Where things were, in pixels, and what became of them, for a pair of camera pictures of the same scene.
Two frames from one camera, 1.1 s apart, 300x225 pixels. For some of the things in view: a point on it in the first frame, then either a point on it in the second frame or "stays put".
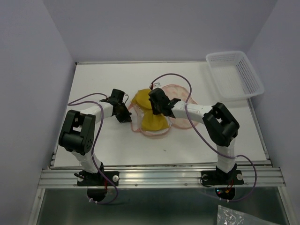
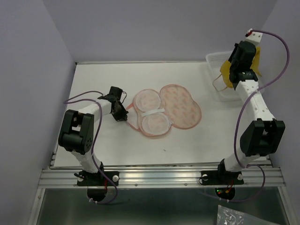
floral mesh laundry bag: [145, 123] stays put
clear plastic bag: [226, 216] stays put
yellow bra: [150, 122] → [225, 68]
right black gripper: [154, 111] → [236, 45]
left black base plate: [97, 179] stays put
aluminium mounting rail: [260, 177] stays put
